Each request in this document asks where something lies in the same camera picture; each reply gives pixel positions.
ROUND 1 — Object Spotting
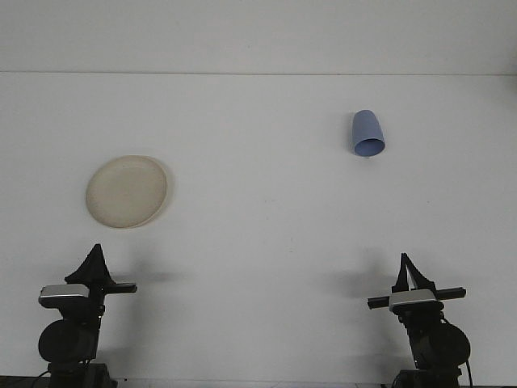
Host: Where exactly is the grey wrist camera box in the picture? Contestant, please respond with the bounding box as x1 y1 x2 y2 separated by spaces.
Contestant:
388 289 441 313
38 284 90 309

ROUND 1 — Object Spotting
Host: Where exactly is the pale blue cup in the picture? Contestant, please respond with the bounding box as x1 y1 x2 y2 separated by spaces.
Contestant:
350 109 385 158

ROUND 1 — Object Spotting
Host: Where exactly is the pale round plate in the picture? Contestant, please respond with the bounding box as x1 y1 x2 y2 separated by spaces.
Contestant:
85 155 169 230

